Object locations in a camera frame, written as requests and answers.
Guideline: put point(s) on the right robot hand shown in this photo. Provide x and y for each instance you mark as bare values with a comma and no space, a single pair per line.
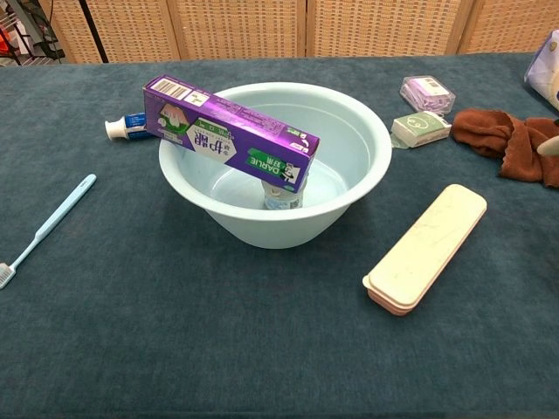
551,146

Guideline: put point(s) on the cream pink toothbrush case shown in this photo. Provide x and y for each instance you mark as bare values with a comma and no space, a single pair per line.
423,249

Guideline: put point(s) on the white lidded small jar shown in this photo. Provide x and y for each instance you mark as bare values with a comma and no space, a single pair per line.
279,203

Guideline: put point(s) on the purple toothpaste box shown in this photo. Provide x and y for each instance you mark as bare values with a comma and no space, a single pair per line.
227,131

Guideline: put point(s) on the brown towel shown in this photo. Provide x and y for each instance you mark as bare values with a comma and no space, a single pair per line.
515,144

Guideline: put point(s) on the clear purple floss pick box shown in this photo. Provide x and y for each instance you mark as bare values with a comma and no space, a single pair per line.
425,91

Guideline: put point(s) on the light blue plastic basin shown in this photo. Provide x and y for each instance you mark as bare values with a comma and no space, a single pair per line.
284,229

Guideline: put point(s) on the white blue toothpaste tube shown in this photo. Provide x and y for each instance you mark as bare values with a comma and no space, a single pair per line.
120,128

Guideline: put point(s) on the purple white tissue pack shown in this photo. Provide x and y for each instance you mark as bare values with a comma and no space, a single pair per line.
546,74

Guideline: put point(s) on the wicker folding screen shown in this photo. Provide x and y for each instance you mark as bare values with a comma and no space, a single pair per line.
240,26

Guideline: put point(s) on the teal tablecloth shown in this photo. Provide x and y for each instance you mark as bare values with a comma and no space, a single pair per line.
279,349

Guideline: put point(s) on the black stand pole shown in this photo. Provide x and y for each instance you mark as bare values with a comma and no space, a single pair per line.
94,32

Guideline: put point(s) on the light blue toothbrush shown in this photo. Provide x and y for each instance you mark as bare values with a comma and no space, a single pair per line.
65,207

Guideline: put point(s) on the metal storage rack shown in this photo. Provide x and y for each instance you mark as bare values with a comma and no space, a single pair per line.
39,57

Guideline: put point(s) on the orange object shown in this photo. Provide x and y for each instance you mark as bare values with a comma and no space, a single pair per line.
2,43

